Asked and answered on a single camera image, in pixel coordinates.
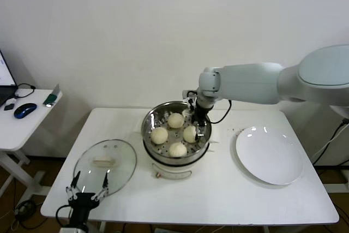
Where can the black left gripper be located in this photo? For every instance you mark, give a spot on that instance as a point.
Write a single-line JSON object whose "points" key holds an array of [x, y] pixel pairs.
{"points": [[81, 205]]}

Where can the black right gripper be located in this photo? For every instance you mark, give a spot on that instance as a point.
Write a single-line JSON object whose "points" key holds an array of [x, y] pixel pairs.
{"points": [[200, 115]]}

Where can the white steamed baozi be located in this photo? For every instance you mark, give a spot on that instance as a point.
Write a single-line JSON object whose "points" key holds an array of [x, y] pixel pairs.
{"points": [[189, 134], [177, 149], [159, 136], [175, 120]]}

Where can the round glass pot lid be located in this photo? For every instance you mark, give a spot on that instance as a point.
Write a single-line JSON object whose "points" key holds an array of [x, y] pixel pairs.
{"points": [[114, 167]]}

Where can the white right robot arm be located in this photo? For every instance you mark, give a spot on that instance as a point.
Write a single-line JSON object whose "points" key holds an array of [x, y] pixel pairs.
{"points": [[251, 83]]}

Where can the stainless steel steamer basket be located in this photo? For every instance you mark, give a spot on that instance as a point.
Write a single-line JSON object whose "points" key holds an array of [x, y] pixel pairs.
{"points": [[152, 118]]}

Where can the white electric cooker pot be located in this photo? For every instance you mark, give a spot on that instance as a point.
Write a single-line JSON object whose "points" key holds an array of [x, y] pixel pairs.
{"points": [[171, 172]]}

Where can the white round plate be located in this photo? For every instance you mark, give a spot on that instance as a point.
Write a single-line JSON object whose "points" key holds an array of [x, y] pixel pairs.
{"points": [[268, 155]]}

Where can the white side table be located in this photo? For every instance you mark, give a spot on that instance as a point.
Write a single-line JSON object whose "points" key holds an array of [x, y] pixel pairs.
{"points": [[27, 126]]}

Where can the blue computer mouse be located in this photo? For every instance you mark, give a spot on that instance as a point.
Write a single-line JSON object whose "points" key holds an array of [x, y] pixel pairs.
{"points": [[25, 110]]}

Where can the small black adapter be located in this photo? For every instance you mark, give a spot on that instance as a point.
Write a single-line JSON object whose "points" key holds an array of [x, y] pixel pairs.
{"points": [[8, 107]]}

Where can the black laptop computer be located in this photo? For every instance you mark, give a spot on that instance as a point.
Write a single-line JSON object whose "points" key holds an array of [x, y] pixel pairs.
{"points": [[3, 77]]}

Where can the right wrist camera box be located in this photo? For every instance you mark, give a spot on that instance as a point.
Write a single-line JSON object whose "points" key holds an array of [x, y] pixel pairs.
{"points": [[190, 98]]}

